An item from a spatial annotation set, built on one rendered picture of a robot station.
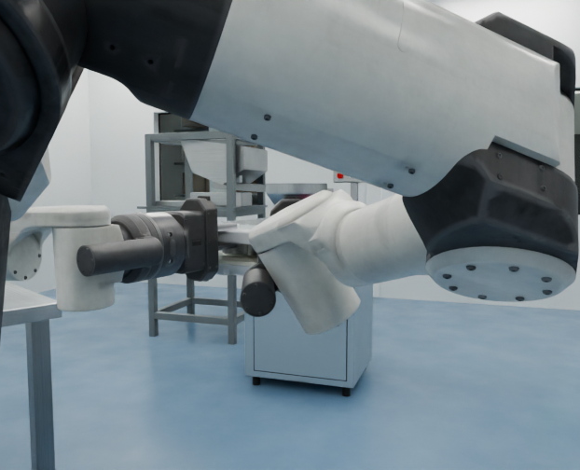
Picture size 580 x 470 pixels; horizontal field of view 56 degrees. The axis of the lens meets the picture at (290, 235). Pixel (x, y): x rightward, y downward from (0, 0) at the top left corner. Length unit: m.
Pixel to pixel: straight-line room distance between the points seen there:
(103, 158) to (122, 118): 0.53
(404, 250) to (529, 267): 0.12
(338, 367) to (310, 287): 2.44
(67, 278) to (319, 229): 0.32
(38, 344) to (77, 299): 0.67
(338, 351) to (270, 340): 0.38
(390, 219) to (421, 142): 0.16
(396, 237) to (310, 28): 0.21
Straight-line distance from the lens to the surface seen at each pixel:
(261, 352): 3.07
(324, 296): 0.52
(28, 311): 1.29
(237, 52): 0.22
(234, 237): 0.82
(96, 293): 0.67
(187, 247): 0.75
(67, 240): 0.66
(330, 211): 0.47
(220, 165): 3.92
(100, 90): 6.98
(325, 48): 0.23
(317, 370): 2.99
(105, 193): 6.86
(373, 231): 0.42
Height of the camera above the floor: 1.11
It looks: 5 degrees down
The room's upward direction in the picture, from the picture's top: straight up
